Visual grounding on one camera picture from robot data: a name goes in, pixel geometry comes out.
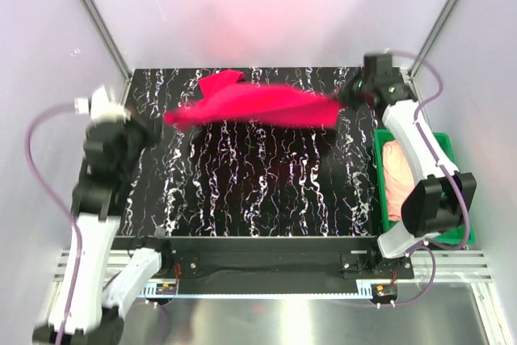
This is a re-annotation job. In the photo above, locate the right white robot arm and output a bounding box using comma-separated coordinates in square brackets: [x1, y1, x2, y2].
[336, 51, 477, 278]

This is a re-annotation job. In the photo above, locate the aluminium frame post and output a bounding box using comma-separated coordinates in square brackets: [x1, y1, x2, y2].
[79, 0, 132, 82]
[408, 0, 461, 79]

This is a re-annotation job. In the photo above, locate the aluminium rail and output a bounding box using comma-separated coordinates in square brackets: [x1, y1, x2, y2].
[52, 250, 494, 284]

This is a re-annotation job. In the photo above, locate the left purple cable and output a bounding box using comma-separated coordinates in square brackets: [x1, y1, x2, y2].
[23, 103, 169, 345]

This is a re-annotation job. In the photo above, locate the purple cable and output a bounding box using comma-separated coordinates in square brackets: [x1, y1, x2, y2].
[23, 103, 169, 345]
[379, 50, 473, 309]

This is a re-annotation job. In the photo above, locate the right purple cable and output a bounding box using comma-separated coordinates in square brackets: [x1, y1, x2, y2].
[379, 50, 473, 309]

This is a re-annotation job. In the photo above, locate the peach t shirt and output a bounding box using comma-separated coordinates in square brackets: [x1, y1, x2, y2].
[382, 141, 414, 222]

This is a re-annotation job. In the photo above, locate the left aluminium frame post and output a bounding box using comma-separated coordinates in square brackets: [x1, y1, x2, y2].
[79, 0, 132, 82]

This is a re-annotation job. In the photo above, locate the red t shirt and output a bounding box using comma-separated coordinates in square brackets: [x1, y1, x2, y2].
[163, 69, 342, 129]

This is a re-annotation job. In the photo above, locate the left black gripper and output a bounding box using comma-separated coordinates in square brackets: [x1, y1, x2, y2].
[113, 106, 165, 177]

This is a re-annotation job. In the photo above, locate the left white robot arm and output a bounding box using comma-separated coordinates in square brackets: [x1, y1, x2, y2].
[24, 86, 174, 344]

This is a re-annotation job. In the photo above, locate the left orange connector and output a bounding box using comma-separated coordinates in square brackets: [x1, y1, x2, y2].
[156, 282, 178, 296]

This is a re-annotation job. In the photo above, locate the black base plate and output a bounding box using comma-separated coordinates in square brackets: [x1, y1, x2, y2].
[167, 237, 414, 297]

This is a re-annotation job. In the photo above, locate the green plastic bin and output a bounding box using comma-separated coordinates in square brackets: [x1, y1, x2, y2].
[373, 129, 477, 247]

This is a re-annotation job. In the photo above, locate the right aluminium frame post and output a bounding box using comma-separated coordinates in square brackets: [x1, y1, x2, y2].
[408, 0, 461, 79]

